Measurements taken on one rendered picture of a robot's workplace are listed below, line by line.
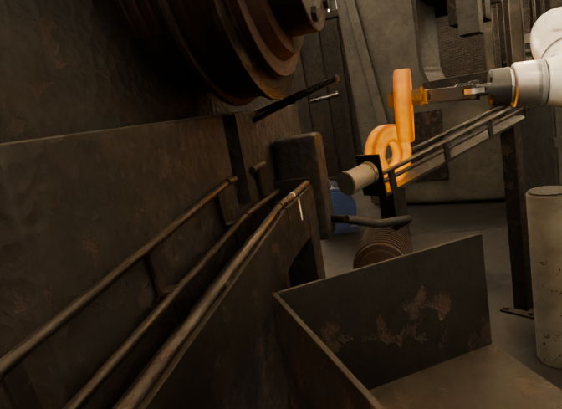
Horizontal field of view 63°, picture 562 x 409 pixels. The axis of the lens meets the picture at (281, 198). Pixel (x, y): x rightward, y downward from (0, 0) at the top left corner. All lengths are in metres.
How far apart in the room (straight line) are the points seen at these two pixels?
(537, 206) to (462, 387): 1.04
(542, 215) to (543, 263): 0.14
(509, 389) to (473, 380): 0.03
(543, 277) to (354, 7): 2.54
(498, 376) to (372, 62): 3.18
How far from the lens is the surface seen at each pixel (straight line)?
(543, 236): 1.46
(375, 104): 3.50
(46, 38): 0.59
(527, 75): 1.00
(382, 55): 3.50
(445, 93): 0.98
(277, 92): 0.80
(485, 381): 0.46
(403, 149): 1.24
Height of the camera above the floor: 0.86
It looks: 11 degrees down
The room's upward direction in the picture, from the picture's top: 10 degrees counter-clockwise
